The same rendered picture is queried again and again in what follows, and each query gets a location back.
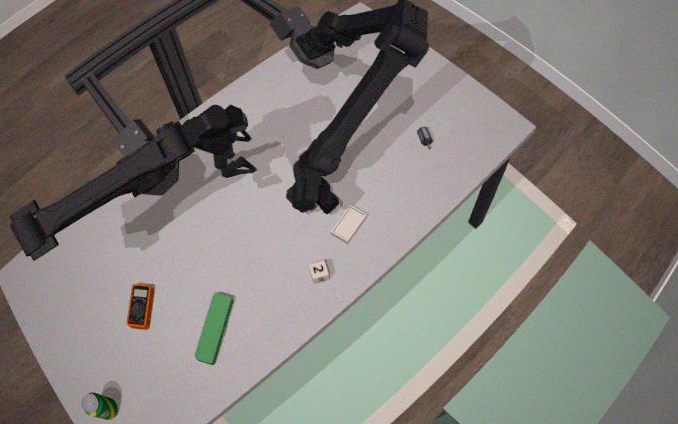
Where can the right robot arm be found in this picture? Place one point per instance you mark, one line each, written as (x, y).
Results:
(146, 159)

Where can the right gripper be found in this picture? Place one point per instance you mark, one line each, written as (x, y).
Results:
(219, 159)

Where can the cream rectangular tray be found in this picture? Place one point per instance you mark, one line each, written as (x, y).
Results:
(348, 224)

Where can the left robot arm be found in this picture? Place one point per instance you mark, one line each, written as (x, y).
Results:
(322, 158)

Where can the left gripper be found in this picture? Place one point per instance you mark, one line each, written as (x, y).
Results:
(290, 192)

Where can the green long rectangular box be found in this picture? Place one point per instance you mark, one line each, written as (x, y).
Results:
(214, 328)

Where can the green drink can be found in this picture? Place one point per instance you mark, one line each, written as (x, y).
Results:
(99, 406)

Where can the orange digital multimeter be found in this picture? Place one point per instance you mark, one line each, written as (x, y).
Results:
(140, 306)

